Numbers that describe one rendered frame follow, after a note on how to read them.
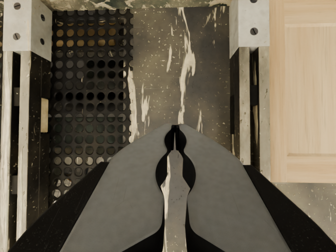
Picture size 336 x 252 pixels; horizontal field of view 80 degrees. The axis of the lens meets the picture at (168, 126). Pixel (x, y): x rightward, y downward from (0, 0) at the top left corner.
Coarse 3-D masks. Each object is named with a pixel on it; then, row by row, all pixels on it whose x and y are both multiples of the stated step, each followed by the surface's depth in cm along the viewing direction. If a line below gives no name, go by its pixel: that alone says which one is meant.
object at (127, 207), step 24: (144, 144) 10; (168, 144) 11; (120, 168) 8; (144, 168) 8; (96, 192) 7; (120, 192) 7; (144, 192) 7; (96, 216) 6; (120, 216) 6; (144, 216) 6; (72, 240) 6; (96, 240) 6; (120, 240) 6; (144, 240) 6
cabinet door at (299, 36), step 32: (288, 0) 45; (320, 0) 45; (288, 32) 45; (320, 32) 45; (288, 64) 45; (320, 64) 45; (288, 96) 45; (320, 96) 45; (288, 128) 45; (320, 128) 44; (288, 160) 44; (320, 160) 44
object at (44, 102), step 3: (42, 99) 47; (45, 99) 48; (42, 102) 47; (45, 102) 48; (42, 105) 47; (45, 105) 48; (42, 108) 47; (45, 108) 48; (42, 111) 47; (45, 111) 48; (42, 114) 47; (45, 114) 48; (42, 117) 47; (45, 117) 48; (42, 120) 47; (45, 120) 48; (42, 123) 47; (45, 123) 48; (42, 126) 47; (45, 126) 48; (42, 129) 47; (45, 129) 48
